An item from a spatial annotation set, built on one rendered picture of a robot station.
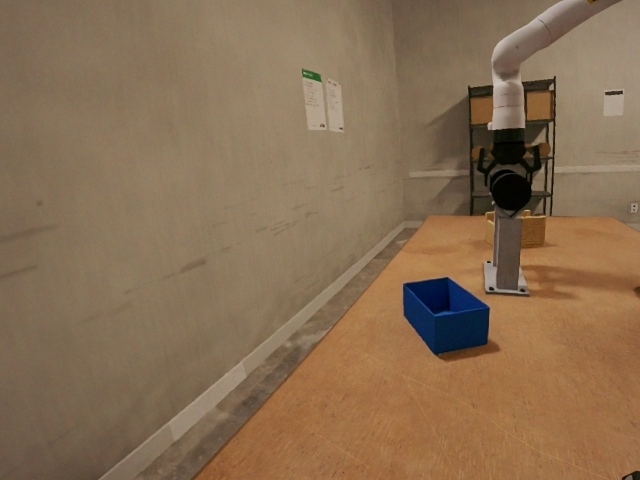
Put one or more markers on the blue open box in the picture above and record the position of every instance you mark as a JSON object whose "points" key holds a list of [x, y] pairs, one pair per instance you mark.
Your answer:
{"points": [[436, 323]]}

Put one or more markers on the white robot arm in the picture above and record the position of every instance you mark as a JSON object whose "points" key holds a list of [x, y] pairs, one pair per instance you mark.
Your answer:
{"points": [[551, 25]]}

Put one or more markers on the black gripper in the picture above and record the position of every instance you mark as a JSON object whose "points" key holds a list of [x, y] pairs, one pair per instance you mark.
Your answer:
{"points": [[508, 147]]}

